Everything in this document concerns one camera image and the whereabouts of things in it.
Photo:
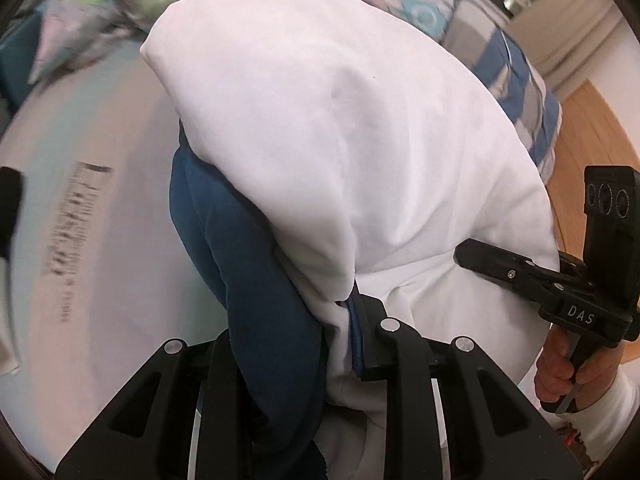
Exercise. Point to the floral duvet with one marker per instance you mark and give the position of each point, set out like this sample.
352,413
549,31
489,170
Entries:
90,5

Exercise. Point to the teal suitcase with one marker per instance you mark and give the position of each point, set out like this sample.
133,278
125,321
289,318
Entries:
17,60

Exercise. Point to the person's right hand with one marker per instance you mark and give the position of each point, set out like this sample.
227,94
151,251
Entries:
550,370

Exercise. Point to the blue grey checked pillow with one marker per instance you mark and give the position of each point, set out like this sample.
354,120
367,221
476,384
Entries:
520,80

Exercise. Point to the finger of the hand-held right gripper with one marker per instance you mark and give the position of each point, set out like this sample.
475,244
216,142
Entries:
495,262

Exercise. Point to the white and blue hooded jacket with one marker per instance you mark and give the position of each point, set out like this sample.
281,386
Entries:
350,135

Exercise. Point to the black garment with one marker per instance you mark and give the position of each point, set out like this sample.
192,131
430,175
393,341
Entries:
9,210

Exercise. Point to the wide beige curtain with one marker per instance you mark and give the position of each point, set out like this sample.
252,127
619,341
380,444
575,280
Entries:
570,50

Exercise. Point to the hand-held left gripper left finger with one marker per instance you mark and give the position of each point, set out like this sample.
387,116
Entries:
220,375

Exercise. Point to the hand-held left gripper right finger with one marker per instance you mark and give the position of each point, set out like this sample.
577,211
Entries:
367,350

